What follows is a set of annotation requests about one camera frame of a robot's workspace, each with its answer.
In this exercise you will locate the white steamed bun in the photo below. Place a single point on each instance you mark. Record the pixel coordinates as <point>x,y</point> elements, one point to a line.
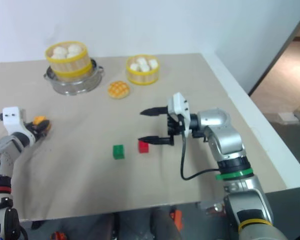
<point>134,67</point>
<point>59,52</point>
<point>72,55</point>
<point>145,67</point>
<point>75,48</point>
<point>153,63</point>
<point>141,61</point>

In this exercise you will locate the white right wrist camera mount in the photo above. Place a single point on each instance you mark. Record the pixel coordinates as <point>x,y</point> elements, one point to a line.
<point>180,105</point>

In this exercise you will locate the green cube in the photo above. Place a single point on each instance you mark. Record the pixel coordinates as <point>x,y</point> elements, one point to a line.
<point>118,151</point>

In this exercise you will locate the red cube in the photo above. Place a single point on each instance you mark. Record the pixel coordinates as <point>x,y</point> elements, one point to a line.
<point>143,148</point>

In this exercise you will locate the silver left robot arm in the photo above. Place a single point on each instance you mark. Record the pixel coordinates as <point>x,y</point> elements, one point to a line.
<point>2,160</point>

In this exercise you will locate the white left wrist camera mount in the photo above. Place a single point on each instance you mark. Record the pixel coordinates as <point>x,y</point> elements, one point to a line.
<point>11,118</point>

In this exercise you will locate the pineapple bun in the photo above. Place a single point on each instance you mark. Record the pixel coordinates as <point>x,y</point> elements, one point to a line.
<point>119,90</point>

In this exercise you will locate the tall yellow-rimmed bamboo steamer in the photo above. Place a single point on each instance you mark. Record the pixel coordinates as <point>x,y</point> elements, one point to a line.
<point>70,66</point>

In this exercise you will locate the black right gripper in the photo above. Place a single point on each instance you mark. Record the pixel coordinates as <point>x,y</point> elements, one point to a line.
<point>173,126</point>

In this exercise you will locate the silver metal pot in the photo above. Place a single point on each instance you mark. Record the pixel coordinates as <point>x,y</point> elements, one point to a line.
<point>75,86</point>

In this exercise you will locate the short yellow-rimmed bamboo steamer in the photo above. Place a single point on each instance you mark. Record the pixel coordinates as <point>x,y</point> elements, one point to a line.
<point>142,76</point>

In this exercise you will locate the beige tablecloth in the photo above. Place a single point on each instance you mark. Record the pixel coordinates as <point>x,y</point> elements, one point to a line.
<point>90,125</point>

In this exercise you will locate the orange and black object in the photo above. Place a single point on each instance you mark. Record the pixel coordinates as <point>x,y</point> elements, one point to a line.
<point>177,220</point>
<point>58,235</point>

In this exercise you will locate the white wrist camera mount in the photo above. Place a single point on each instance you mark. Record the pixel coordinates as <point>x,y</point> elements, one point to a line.
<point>11,118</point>
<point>180,105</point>

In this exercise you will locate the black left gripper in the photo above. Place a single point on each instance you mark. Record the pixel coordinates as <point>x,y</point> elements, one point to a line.
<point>31,131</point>

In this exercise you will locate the orange cube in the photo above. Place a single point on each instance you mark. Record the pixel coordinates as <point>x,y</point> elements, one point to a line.
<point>39,120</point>

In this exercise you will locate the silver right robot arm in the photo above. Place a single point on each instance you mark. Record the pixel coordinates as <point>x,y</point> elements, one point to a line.
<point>225,140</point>

